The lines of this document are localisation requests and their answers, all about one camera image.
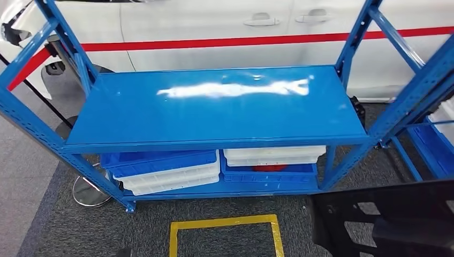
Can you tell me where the white car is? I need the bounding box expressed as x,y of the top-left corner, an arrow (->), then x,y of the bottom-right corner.
0,0 -> 454,129

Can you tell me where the blue wheeled shelf cart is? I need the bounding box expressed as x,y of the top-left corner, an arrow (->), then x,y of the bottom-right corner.
390,94 -> 454,182

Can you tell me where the yellow floor tape square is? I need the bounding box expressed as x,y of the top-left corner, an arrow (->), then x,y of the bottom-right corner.
168,214 -> 285,257

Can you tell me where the red barrier belt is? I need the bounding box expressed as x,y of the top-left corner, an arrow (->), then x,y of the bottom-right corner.
7,25 -> 454,92

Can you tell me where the black plastic frame part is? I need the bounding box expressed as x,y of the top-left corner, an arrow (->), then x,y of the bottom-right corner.
308,179 -> 454,257

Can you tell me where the blue metal shelf rack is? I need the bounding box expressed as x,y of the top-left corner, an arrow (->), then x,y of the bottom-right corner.
0,0 -> 454,214

